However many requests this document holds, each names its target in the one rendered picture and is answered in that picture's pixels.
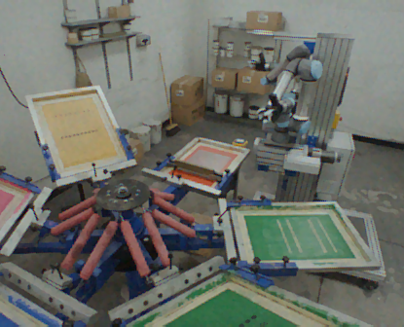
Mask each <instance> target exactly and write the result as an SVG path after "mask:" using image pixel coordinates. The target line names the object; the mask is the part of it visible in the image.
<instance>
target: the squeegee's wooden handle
mask: <svg viewBox="0 0 404 327"><path fill-rule="evenodd" d="M175 164H176V165H177V167H179V168H184V169H186V170H191V171H194V172H195V173H200V174H202V175H207V176H209V178H210V175H209V174H212V175H214V168H209V167H206V166H204V165H198V164H196V163H189V162H186V161H181V160H179V159H176V160H175Z"/></svg>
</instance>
